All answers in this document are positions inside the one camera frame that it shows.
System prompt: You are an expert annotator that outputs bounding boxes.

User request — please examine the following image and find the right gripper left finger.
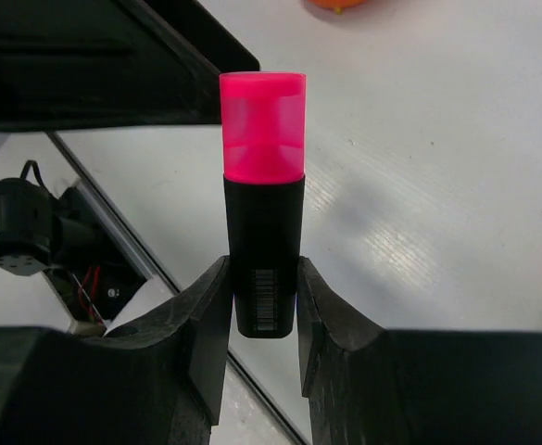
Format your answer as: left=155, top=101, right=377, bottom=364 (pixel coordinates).
left=0, top=257, right=232, bottom=444

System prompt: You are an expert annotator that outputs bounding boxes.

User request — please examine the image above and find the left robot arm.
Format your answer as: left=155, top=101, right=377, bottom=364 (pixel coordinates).
left=0, top=1, right=260, bottom=276

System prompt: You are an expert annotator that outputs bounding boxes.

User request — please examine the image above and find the silver taped plate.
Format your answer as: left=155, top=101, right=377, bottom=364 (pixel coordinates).
left=50, top=126, right=311, bottom=444

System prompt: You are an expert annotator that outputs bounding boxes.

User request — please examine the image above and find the pink black highlighter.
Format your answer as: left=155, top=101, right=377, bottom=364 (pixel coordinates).
left=220, top=71, right=307, bottom=338

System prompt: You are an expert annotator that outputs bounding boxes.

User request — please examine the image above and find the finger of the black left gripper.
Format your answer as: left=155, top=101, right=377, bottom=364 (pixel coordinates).
left=0, top=0, right=259, bottom=133

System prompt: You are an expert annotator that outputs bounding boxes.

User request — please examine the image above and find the orange round desk organizer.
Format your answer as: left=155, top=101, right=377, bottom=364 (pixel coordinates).
left=309, top=0, right=367, bottom=14

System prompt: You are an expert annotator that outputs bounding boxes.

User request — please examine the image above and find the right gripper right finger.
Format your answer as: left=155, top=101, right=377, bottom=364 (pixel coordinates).
left=296, top=258, right=542, bottom=444

